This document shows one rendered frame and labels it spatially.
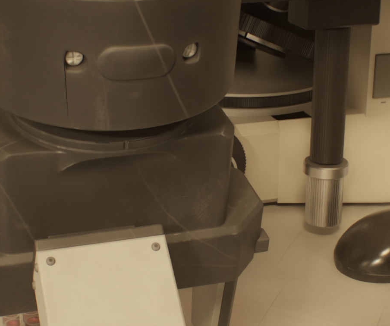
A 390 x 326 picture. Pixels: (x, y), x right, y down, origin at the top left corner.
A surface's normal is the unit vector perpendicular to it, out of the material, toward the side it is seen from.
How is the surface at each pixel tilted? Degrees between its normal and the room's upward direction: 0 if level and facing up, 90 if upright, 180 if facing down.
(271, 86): 0
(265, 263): 0
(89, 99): 101
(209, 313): 90
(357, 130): 49
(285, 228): 0
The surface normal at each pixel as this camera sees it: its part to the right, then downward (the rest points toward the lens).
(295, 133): 0.14, -0.13
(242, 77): 0.00, -0.95
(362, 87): -0.95, 0.10
